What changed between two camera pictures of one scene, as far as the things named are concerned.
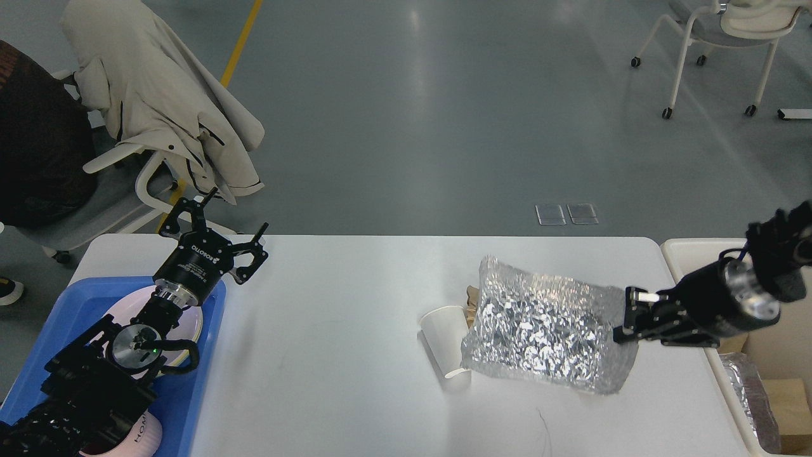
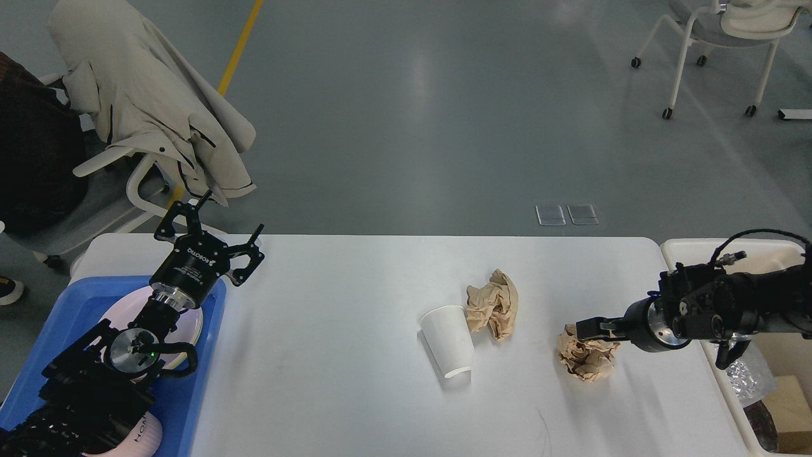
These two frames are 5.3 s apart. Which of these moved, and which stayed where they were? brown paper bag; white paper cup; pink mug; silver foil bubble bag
Moved: silver foil bubble bag
Stayed: pink mug; brown paper bag; white paper cup
